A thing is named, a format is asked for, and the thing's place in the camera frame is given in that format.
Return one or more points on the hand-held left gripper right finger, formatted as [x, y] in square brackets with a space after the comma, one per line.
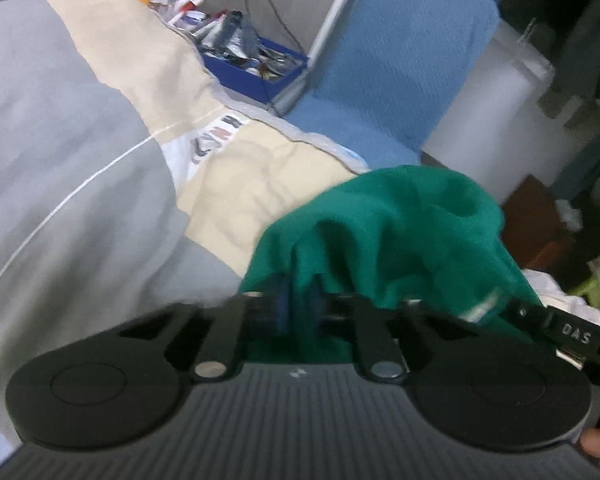
[312, 305]

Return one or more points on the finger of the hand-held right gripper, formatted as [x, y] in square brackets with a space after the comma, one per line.
[525, 307]

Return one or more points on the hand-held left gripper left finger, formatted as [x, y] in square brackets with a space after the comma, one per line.
[280, 305]

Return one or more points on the green sweatshirt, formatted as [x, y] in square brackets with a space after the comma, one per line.
[405, 220]

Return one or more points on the green plastic stool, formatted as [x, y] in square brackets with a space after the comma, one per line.
[587, 292]

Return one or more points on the brown wooden box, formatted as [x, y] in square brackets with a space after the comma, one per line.
[530, 225]

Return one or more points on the white storage box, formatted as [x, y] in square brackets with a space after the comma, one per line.
[480, 125]

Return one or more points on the pastel patchwork quilt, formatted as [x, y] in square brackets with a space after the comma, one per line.
[80, 160]

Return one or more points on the blue fleece towel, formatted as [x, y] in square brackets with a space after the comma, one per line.
[395, 60]

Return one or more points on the dark grey hanging jacket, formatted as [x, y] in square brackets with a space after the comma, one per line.
[590, 35]

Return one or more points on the blue basket of toiletries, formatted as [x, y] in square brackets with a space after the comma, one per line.
[215, 25]

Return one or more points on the white metal pole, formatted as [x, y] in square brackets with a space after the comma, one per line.
[337, 10]

